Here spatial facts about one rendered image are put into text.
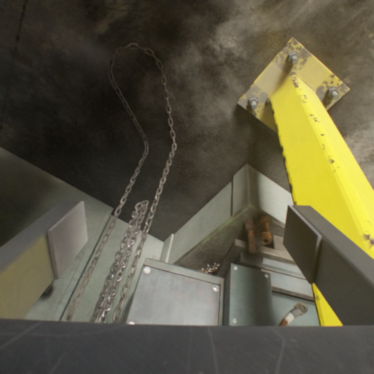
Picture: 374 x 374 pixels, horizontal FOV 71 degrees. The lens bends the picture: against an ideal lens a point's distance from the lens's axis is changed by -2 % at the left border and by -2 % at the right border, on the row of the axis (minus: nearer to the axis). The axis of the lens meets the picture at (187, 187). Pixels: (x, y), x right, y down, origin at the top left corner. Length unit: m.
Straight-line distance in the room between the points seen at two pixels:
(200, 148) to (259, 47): 0.38
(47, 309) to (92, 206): 0.46
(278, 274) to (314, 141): 0.40
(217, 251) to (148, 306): 0.35
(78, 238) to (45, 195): 1.08
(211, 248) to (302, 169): 0.47
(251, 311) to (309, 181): 0.32
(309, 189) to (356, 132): 0.57
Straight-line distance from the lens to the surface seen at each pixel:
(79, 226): 0.17
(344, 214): 0.41
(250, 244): 0.74
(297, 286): 0.83
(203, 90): 0.89
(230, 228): 0.82
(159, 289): 0.68
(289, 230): 0.17
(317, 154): 0.52
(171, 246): 1.29
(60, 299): 1.06
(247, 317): 0.65
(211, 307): 0.69
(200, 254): 0.93
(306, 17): 0.86
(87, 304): 1.13
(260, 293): 0.69
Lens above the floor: 0.83
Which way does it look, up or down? 49 degrees down
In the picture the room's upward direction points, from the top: 167 degrees counter-clockwise
